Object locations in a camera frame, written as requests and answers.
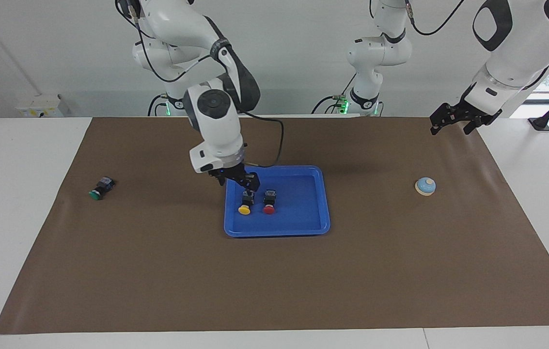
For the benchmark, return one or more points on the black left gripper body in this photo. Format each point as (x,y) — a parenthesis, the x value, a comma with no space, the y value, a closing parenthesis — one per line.
(458,111)

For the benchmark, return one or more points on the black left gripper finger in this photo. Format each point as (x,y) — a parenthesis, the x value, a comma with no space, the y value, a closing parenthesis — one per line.
(434,128)
(471,128)

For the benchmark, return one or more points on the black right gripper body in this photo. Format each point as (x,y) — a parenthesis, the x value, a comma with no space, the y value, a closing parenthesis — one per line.
(235,173)

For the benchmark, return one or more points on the yellow push button switch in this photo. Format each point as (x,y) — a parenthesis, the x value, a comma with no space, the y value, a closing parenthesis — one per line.
(245,208)

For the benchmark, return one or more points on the red push button switch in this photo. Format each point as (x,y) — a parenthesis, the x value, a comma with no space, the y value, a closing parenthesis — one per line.
(269,208)

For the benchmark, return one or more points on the green push button switch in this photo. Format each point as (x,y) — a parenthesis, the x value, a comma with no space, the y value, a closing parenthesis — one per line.
(100,189)

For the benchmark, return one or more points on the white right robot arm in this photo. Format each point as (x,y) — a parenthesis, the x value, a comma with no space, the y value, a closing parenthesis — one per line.
(216,126)

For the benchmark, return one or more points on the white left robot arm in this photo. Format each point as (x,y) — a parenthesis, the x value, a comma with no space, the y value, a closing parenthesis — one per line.
(516,53)

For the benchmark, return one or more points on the blue plastic tray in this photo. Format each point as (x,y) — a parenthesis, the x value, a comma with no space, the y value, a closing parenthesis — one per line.
(298,213)

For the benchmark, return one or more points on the light blue desk bell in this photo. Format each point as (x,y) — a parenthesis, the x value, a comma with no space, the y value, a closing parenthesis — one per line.
(425,186)

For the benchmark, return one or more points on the brown table mat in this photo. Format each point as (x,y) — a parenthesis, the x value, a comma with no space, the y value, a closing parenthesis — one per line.
(274,281)

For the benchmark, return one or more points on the white wall socket box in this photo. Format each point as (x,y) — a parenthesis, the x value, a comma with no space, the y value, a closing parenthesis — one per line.
(39,106)

